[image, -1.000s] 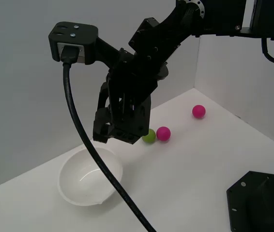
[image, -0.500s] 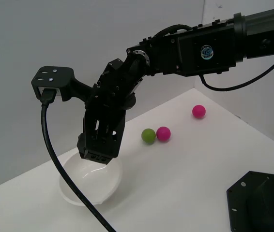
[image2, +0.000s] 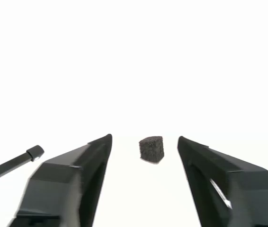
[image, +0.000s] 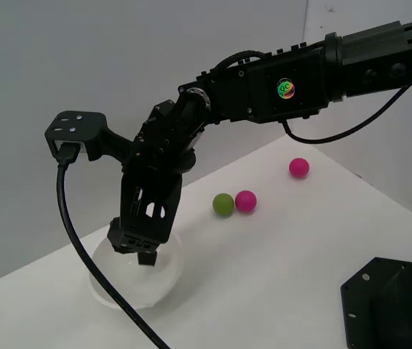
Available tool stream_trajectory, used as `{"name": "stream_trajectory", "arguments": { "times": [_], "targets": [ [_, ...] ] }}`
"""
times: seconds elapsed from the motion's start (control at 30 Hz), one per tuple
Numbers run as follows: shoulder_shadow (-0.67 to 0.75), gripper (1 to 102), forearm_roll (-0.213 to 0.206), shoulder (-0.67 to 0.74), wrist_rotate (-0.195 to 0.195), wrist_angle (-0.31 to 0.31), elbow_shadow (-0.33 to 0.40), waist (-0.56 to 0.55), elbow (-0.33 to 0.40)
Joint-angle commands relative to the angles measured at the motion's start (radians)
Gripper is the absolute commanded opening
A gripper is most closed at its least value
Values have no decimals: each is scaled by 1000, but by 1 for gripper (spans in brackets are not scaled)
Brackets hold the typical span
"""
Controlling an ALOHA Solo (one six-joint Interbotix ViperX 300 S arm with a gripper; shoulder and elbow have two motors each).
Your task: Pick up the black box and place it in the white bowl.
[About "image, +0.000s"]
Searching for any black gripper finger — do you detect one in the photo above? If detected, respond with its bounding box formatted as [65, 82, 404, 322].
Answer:
[106, 217, 123, 254]
[120, 173, 183, 255]

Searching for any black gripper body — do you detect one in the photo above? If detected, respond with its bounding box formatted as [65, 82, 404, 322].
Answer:
[122, 100, 207, 177]

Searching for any small black box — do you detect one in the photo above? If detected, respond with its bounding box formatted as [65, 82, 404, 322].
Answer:
[138, 252, 158, 269]

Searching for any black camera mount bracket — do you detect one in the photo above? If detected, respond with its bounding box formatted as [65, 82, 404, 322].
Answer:
[44, 111, 134, 163]

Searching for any holographic round QC sticker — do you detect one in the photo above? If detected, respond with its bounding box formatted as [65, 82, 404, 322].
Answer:
[277, 78, 296, 100]

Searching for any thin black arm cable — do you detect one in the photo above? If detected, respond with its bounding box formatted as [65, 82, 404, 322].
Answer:
[281, 78, 412, 145]

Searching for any thick black USB cable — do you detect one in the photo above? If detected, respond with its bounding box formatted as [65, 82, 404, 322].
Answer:
[53, 143, 173, 349]

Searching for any green ball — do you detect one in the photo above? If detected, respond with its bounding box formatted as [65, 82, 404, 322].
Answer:
[212, 193, 235, 218]

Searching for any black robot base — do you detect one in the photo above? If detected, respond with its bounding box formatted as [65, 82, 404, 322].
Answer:
[340, 257, 412, 349]

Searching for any black corrugated cable sleeve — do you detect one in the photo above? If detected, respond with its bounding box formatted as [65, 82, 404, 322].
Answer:
[211, 49, 267, 72]

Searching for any white bowl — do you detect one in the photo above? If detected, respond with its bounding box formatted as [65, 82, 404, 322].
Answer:
[88, 232, 186, 310]

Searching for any pink ball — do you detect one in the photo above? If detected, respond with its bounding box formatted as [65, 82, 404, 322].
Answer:
[288, 157, 310, 180]
[234, 190, 258, 214]

